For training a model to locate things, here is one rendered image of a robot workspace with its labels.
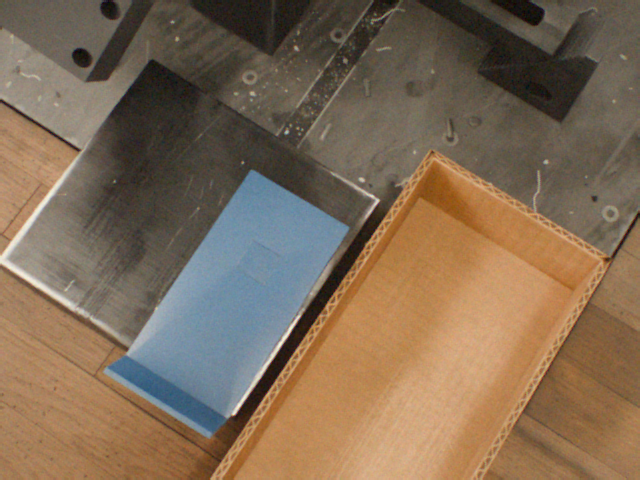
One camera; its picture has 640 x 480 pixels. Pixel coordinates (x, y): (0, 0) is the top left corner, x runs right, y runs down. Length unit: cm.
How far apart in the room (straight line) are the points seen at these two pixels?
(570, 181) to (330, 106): 16
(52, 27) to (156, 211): 21
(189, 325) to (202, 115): 13
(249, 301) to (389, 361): 9
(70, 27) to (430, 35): 32
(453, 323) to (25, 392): 26
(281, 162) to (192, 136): 6
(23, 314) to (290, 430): 17
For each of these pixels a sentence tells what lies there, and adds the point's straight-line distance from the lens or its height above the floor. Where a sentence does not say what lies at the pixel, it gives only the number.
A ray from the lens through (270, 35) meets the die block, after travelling 79.
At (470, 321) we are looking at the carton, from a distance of 76.
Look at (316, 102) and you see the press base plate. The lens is 80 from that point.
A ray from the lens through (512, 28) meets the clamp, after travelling 76.
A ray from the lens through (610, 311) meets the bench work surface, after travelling 79.
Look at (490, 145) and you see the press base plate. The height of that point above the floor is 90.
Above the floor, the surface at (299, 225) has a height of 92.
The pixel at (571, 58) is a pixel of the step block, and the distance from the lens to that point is 75.
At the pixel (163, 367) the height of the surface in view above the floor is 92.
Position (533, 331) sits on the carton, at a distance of 77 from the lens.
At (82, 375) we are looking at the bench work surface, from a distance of 76.
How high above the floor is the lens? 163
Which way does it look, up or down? 72 degrees down
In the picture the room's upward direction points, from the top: 9 degrees clockwise
